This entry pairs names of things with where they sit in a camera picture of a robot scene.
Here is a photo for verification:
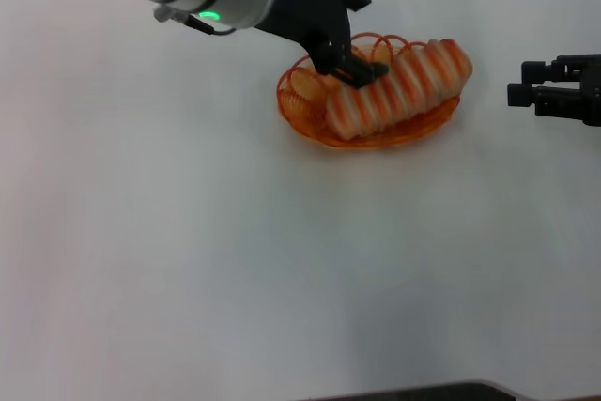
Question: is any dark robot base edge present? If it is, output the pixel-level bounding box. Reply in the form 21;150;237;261
304;379;520;401

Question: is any orange white striped bread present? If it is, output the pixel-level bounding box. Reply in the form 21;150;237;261
325;37;474;141

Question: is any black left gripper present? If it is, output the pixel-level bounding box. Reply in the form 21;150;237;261
255;0;391;90

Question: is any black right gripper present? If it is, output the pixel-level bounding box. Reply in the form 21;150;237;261
506;54;601;127

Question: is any left arm cable plug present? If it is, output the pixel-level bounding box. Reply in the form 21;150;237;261
153;3;239;38

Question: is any orange wire basket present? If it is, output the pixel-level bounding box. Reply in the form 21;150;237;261
276;33;461;150

